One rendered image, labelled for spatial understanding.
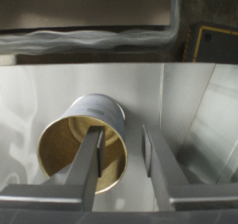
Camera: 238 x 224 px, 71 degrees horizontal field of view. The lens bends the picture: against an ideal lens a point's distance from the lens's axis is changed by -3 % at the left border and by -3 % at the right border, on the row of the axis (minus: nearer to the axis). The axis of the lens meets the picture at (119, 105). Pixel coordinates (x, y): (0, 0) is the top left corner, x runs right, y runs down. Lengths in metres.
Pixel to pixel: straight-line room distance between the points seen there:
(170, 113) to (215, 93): 0.05
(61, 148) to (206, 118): 0.15
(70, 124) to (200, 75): 0.16
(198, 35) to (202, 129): 0.87
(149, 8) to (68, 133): 0.15
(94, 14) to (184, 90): 0.12
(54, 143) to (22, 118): 0.08
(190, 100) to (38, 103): 0.18
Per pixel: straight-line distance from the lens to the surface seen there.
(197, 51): 1.03
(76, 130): 0.21
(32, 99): 0.22
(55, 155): 0.17
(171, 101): 0.20
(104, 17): 0.17
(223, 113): 0.18
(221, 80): 0.20
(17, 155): 0.26
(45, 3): 0.19
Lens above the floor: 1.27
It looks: 75 degrees down
